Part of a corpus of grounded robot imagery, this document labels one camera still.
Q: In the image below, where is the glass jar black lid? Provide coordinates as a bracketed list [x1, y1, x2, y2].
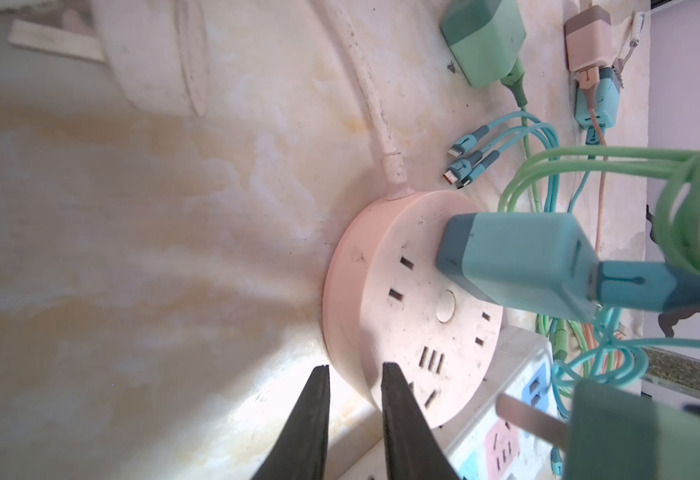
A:
[644, 348, 700, 400]

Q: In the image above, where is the pink cable of round socket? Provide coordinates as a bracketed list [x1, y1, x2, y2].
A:
[7, 0, 416, 199]

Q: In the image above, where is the green USB charger plug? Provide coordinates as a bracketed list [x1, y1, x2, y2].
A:
[496, 380, 700, 480]

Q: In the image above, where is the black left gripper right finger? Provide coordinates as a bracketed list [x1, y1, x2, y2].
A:
[381, 362, 458, 480]

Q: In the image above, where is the light green charger plug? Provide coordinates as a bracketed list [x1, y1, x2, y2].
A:
[440, 0, 528, 109]

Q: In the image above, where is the round pink power socket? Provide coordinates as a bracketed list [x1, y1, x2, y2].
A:
[323, 191, 503, 428]

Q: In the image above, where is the white multicolour power strip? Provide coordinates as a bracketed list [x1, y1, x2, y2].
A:
[372, 326, 557, 479]

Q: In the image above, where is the pink USB charger plug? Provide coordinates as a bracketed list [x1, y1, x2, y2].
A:
[564, 5, 613, 90]

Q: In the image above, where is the tangled charging cables bundle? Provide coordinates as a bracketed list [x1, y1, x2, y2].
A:
[442, 110, 700, 421]

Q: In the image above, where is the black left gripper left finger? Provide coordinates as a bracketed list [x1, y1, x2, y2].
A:
[253, 365, 331, 480]

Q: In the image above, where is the teal USB charger plug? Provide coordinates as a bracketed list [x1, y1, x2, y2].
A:
[437, 213, 700, 323]

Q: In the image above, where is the metal fork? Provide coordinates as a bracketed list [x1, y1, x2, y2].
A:
[614, 11, 646, 76]

